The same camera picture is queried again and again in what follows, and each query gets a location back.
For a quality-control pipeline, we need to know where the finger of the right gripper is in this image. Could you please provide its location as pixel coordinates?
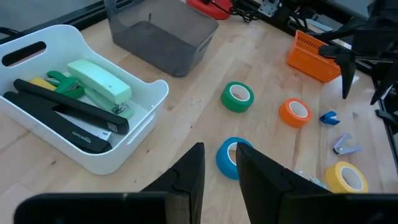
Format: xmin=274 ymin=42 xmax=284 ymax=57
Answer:
xmin=369 ymin=62 xmax=398 ymax=105
xmin=318 ymin=45 xmax=357 ymax=100

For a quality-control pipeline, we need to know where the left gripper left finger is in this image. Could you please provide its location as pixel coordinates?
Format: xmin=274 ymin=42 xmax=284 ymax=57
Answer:
xmin=140 ymin=142 xmax=206 ymax=224

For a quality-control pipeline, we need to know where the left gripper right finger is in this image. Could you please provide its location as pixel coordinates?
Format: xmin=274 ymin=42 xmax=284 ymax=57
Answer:
xmin=236 ymin=142 xmax=332 ymax=224

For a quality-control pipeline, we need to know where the blue tape roll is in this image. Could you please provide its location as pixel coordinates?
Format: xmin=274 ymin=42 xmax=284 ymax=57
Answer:
xmin=216 ymin=137 xmax=254 ymax=180

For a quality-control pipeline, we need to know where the orange tape roll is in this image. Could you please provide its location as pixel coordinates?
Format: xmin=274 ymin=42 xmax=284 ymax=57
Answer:
xmin=278 ymin=98 xmax=313 ymax=129

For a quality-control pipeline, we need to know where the yellow tape roll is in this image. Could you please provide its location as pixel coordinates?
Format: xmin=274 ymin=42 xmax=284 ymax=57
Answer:
xmin=325 ymin=161 xmax=369 ymax=194

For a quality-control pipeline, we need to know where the silver clip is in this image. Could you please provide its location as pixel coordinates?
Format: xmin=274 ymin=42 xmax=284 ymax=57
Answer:
xmin=332 ymin=133 xmax=364 ymax=156

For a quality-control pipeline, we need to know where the green tape roll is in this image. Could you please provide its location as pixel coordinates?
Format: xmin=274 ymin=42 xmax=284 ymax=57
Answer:
xmin=220 ymin=81 xmax=255 ymax=113

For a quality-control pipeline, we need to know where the mint green stapler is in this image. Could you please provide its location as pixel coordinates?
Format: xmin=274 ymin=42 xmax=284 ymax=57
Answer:
xmin=67 ymin=58 xmax=136 ymax=119

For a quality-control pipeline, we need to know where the long black stapler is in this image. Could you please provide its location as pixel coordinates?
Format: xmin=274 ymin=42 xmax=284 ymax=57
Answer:
xmin=2 ymin=78 xmax=130 ymax=154

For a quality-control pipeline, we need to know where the yellow mini stapler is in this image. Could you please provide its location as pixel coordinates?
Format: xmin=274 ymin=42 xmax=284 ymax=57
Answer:
xmin=29 ymin=77 xmax=57 ymax=91

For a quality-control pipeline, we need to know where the orange perforated plastic basket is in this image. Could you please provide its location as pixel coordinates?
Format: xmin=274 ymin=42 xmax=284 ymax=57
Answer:
xmin=286 ymin=30 xmax=342 ymax=83

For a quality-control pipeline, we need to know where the white plastic bin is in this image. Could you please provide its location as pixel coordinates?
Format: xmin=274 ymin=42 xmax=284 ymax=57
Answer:
xmin=0 ymin=24 xmax=170 ymax=175

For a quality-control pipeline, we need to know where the grey translucent plastic bin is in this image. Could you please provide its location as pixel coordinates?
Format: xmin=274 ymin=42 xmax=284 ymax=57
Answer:
xmin=104 ymin=0 xmax=220 ymax=78

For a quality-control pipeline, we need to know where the red desk lamp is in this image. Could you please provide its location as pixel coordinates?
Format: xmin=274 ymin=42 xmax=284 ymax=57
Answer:
xmin=186 ymin=0 xmax=233 ymax=21

